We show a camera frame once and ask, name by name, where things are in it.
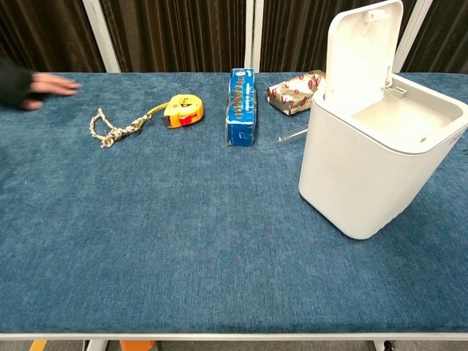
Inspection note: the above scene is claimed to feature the person's bare hand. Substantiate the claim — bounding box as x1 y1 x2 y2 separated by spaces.
20 72 83 111

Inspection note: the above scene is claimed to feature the person's dark sleeved forearm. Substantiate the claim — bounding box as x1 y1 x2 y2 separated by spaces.
0 55 36 110

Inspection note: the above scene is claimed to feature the blue carpeted table top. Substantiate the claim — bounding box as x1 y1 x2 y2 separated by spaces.
0 71 468 334

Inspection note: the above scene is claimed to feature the white trash bin lid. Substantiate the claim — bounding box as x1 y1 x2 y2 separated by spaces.
323 0 404 102

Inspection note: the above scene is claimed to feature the white plastic trash bin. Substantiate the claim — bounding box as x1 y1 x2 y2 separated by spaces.
298 72 468 241

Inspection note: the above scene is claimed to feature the yellow tape measure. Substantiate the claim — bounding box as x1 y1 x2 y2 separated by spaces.
159 94 205 129

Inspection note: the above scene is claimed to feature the dark brown curtain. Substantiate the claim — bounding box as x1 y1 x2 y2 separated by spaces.
0 0 468 74

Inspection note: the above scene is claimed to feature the long blue cardboard box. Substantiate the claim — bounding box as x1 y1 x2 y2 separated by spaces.
224 68 259 147

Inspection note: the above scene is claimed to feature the crumpled red-printed snack wrapper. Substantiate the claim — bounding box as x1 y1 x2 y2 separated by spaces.
265 69 327 116

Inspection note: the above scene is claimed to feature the clear plastic tube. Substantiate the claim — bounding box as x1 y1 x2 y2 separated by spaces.
276 124 311 146

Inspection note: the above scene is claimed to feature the orange object under table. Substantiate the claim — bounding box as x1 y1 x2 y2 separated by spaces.
118 340 154 351

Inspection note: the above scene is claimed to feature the white metal frame post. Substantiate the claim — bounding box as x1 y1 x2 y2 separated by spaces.
80 0 122 73
245 0 265 73
391 0 434 73

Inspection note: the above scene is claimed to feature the braided beige rope lanyard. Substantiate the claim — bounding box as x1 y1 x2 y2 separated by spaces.
88 103 170 149

